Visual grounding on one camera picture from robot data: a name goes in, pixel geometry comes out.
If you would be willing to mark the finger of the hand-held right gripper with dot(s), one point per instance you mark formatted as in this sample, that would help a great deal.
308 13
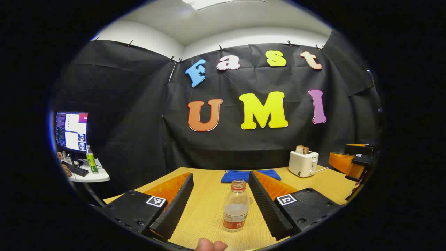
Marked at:
343 164
359 149

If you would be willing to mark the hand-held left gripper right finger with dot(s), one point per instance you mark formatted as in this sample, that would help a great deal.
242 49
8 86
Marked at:
266 205

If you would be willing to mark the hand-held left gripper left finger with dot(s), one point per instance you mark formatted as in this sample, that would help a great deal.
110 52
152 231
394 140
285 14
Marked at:
174 209

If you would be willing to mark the clear plastic water bottle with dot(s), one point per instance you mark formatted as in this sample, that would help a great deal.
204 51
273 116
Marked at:
236 212

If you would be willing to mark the green drink bottle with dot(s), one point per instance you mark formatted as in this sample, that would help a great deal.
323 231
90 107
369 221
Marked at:
92 162

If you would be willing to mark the white toaster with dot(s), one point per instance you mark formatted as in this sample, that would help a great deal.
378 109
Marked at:
302 164

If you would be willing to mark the toast slice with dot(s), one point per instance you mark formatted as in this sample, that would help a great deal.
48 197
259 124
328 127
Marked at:
301 150

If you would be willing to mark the blue folded cloth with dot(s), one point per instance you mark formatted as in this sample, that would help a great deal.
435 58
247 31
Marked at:
233 176

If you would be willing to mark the white side table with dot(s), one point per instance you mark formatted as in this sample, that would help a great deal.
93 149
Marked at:
97 176

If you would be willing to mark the black backdrop cloth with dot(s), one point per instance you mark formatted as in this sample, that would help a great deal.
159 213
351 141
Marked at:
139 122

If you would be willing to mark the black keyboard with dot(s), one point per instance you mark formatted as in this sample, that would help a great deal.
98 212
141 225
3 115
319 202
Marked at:
76 170

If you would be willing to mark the computer monitor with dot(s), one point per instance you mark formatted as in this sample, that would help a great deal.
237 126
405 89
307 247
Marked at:
72 130

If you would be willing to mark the ceiling light panel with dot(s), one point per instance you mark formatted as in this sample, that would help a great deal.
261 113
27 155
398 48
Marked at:
216 2

